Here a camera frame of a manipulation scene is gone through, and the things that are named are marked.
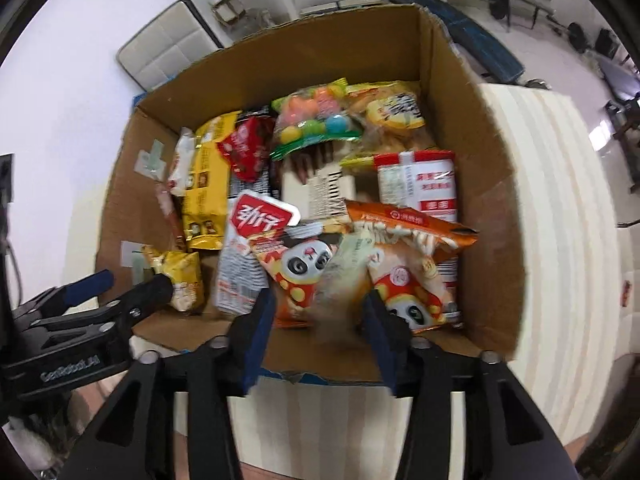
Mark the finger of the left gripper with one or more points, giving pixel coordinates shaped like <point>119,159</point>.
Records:
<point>73,294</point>

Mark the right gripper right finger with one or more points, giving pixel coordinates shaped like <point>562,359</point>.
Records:
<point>506,435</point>

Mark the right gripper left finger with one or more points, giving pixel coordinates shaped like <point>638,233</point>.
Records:
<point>132,434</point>

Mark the yellow panda snack bag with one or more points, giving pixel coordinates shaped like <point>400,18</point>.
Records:
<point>184,271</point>

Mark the red white jerky pack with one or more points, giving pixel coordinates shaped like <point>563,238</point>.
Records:
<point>240,277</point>

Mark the orange chip bag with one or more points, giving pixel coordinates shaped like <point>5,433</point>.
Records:
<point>432,237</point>

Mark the small pale snack packet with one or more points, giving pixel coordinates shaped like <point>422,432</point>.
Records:
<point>336,307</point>

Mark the orange panda snack bag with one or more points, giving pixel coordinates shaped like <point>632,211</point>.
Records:
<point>295,257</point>

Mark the red triangular chocolate pack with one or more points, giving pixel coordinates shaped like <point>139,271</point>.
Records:
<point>246,146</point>

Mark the white chocolate wafer pack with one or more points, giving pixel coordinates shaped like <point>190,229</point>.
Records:
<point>317,188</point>

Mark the colourful candy bag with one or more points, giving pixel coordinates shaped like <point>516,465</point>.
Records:
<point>310,116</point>

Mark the yellow biscuit bag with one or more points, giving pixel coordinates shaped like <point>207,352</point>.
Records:
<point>391,121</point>

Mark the brown cookie packet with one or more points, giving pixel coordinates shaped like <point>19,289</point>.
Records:
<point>167,207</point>

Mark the white cookie packet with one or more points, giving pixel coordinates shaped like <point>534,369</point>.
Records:
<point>181,162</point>

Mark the black snack pack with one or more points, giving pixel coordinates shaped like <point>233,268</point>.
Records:
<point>268,182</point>

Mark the long red white pack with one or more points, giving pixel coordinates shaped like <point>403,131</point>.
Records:
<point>424,181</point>

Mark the small red packet on chair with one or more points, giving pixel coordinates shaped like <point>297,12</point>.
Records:
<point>624,296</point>

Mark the striped cat table mat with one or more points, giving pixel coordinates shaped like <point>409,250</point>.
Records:
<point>541,285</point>

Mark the white padded chair left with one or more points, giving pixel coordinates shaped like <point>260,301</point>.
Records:
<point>174,40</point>

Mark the dark wooden chair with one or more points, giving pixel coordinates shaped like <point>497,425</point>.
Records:
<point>624,118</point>

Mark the clear water jug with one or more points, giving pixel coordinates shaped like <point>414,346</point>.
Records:
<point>260,18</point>

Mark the small barbell on floor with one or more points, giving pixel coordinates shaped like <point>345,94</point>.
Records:
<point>573,33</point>

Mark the black speaker box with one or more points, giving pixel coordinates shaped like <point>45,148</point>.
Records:
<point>606,43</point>

